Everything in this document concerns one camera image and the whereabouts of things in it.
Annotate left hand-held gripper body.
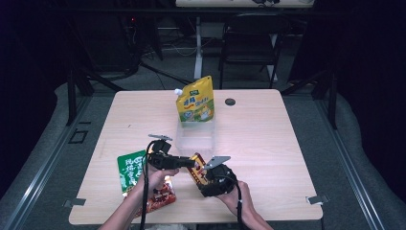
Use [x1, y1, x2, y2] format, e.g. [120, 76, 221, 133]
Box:
[147, 133, 174, 171]

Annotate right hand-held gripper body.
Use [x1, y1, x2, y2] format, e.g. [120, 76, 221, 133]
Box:
[202, 155, 239, 197]

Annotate small red and yellow packet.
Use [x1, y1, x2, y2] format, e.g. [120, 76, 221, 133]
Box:
[186, 151, 213, 188]

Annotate clear plastic container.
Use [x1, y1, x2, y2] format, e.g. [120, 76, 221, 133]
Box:
[174, 117, 216, 154]

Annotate green and red snack packet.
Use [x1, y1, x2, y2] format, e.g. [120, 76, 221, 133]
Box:
[116, 149, 178, 219]

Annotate yellow spout pouch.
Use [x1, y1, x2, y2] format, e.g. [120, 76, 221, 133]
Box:
[173, 75, 215, 124]

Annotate person's right hand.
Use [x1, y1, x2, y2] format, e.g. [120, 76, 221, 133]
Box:
[215, 179, 257, 216]

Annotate person's left hand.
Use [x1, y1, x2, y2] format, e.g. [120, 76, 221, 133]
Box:
[136, 166, 180, 196]

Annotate white desk leg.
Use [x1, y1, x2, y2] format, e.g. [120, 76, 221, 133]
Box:
[192, 15, 206, 81]

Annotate black metal stand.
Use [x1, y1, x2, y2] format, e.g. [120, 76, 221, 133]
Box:
[280, 68, 340, 131]
[64, 65, 126, 127]

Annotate dark computer case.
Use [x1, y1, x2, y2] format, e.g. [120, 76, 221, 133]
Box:
[71, 11, 143, 74]

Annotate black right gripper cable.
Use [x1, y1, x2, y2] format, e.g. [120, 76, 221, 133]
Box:
[219, 173, 246, 230]

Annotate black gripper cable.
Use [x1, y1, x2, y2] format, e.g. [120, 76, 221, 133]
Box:
[219, 173, 246, 230]
[139, 139, 158, 230]

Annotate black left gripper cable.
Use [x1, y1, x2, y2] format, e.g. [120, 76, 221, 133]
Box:
[139, 139, 158, 230]

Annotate black floor cable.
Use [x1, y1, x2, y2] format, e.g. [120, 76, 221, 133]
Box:
[139, 61, 194, 86]

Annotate grey table bracket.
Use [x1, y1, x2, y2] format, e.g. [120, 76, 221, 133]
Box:
[305, 194, 330, 206]
[62, 197, 87, 209]

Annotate grey metal floor rail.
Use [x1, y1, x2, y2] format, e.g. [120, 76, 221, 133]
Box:
[315, 98, 386, 230]
[0, 95, 94, 230]

